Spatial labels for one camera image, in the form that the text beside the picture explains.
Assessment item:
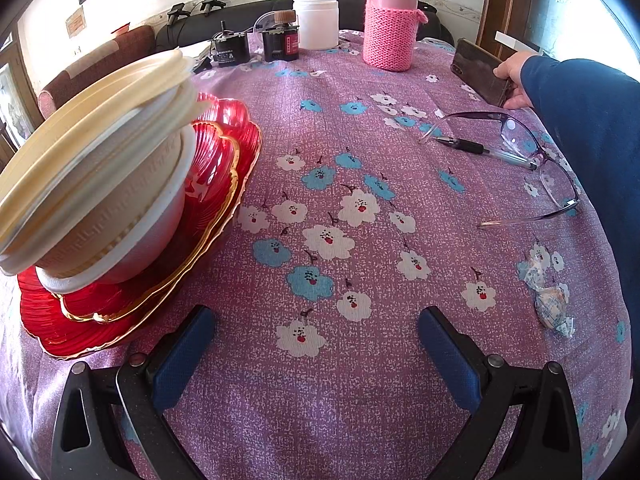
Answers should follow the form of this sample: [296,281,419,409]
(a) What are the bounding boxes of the white plastic jar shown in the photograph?
[292,0,340,51]

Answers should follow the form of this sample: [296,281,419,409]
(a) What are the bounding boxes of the black sofa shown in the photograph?
[155,0,456,48]

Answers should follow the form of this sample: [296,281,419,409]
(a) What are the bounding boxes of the wrapped candy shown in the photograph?
[517,252,549,287]
[535,285,576,338]

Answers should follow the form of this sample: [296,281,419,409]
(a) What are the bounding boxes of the cream bowl lid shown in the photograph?
[0,46,197,261]

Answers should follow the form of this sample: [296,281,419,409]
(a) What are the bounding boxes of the cream ribbed bowl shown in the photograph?
[0,80,213,281]

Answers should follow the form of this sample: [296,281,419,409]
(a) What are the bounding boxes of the black round motor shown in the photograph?
[210,21,249,67]

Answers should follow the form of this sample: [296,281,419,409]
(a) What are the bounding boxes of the pink thermos knitted sleeve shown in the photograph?
[362,0,427,71]

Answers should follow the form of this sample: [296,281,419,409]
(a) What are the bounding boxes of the red wall plaque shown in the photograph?
[65,7,87,38]

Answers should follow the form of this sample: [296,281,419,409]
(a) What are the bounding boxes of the black smartphone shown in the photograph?
[451,38,511,107]

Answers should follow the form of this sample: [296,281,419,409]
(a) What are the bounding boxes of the black ballpoint pen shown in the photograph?
[432,135,538,171]

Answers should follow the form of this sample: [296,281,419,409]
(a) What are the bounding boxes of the purple floral tablecloth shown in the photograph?
[0,27,631,480]

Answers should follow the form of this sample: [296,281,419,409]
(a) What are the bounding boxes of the white bowl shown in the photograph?
[36,125,199,291]
[37,127,198,295]

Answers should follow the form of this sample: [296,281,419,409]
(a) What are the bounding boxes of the wooden door frame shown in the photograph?
[475,0,531,53]

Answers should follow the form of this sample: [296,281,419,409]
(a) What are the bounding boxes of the clear frame eyeglasses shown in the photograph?
[419,111,581,228]

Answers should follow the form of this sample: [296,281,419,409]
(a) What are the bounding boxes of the white box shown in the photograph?
[495,30,541,53]

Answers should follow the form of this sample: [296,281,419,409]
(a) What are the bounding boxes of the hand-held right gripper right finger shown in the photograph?
[417,305,584,480]

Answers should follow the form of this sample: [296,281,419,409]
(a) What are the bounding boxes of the another person's forearm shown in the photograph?
[520,55,640,461]

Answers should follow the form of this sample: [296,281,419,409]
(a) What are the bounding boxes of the brown armchair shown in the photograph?
[39,24,157,121]

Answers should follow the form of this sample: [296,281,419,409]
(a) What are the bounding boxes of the black square motor brown knob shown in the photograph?
[262,10,301,61]

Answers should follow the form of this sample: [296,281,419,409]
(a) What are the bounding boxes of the red glass plate gold rim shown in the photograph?
[17,94,253,359]

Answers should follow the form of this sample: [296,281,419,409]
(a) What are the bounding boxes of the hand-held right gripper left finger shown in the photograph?
[51,305,217,480]

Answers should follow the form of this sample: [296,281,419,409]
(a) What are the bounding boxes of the white notebook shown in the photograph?
[177,42,213,61]

